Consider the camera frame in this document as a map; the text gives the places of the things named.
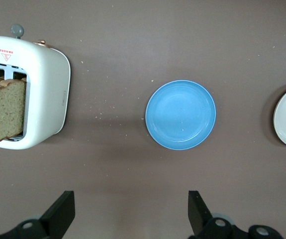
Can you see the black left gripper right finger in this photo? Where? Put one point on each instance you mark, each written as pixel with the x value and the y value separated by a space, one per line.
pixel 200 219

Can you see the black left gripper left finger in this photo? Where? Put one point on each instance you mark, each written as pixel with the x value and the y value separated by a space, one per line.
pixel 58 219

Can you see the blue round plate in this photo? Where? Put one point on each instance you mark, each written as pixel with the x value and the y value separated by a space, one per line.
pixel 180 114

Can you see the white two-slot toaster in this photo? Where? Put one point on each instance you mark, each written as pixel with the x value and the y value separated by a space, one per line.
pixel 45 99

